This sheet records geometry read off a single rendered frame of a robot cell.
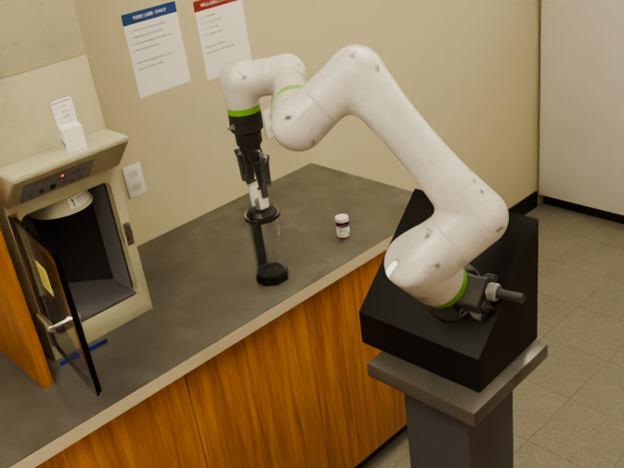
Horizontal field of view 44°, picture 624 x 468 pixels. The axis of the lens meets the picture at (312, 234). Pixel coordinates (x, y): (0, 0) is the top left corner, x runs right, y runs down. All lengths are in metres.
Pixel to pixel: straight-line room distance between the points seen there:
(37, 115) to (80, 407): 0.73
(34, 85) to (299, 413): 1.28
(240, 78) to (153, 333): 0.75
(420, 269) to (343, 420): 1.17
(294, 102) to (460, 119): 2.36
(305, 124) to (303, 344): 0.95
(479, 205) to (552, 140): 2.97
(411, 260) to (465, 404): 0.38
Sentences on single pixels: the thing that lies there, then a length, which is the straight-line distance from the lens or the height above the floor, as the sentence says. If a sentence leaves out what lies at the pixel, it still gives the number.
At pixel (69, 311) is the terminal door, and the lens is 1.84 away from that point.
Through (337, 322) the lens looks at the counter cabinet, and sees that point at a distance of 2.50.
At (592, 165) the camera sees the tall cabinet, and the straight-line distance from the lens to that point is 4.51.
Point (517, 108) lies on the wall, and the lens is 4.40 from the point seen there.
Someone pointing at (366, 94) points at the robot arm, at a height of 1.63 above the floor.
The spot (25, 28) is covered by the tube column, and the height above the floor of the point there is 1.81.
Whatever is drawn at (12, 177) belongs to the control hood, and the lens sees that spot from 1.92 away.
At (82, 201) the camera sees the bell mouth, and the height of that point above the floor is 1.34.
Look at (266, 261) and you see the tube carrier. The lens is 2.29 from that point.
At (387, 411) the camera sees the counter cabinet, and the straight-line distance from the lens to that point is 2.91.
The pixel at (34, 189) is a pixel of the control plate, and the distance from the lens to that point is 1.99.
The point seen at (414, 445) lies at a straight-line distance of 2.13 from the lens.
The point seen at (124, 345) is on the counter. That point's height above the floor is 0.94.
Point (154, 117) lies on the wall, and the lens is 2.71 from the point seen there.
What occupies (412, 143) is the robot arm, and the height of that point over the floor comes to 1.53.
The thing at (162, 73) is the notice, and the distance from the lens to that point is 2.71.
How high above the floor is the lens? 2.12
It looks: 27 degrees down
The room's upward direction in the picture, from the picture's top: 8 degrees counter-clockwise
